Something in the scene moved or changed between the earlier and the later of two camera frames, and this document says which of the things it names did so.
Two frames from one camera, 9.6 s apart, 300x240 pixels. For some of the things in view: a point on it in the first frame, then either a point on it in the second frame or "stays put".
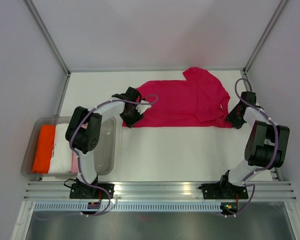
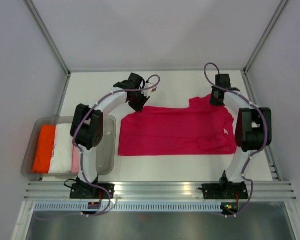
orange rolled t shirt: x=44 y=149 stays put
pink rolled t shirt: x=74 y=167 stays put
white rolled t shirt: x=61 y=160 stays put
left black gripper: x=130 y=122 → x=139 y=107
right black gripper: x=237 y=124 → x=212 y=101
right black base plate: x=223 y=190 stays put
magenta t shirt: x=201 y=100 → x=201 y=128
